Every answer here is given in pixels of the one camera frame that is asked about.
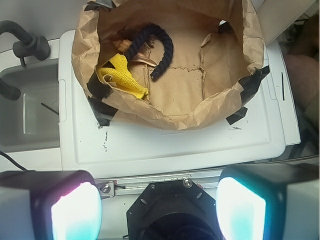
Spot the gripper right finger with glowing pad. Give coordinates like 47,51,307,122
215,163,320,240

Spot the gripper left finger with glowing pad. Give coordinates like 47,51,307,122
0,170,102,240

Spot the yellow cloth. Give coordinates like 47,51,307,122
96,53,149,99

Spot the steel sink basin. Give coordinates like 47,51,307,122
0,59,60,152

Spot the dark grey faucet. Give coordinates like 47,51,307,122
0,20,51,101

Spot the brown paper bag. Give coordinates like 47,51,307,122
71,0,269,131

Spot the copper-coloured object in bag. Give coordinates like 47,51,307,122
112,27,157,67

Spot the aluminium rail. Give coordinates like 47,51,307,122
95,168,222,199

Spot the black octagonal mount plate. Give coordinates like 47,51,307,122
126,184,223,240

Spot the dark blue rope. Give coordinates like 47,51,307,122
124,23,174,82

